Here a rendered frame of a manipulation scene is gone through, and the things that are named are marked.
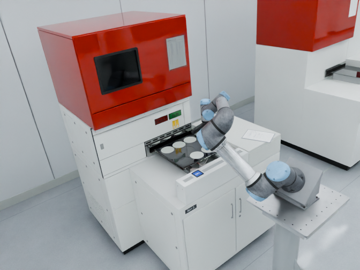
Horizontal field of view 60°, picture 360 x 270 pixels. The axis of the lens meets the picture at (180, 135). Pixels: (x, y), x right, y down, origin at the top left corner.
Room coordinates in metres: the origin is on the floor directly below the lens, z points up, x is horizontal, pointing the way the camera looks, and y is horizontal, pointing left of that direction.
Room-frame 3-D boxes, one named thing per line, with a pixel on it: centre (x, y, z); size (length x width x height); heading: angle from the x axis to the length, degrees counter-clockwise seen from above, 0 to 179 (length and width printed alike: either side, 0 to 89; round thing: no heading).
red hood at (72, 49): (2.35, 0.42, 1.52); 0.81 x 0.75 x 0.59; 124
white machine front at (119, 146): (2.09, 0.24, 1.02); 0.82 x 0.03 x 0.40; 124
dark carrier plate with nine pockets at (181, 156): (2.01, -0.05, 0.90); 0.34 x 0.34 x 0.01; 34
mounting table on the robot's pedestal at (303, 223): (1.46, -0.65, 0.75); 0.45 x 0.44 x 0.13; 35
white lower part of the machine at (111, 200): (2.37, 0.43, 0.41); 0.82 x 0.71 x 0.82; 124
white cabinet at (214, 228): (1.97, -0.17, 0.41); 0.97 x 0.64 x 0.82; 124
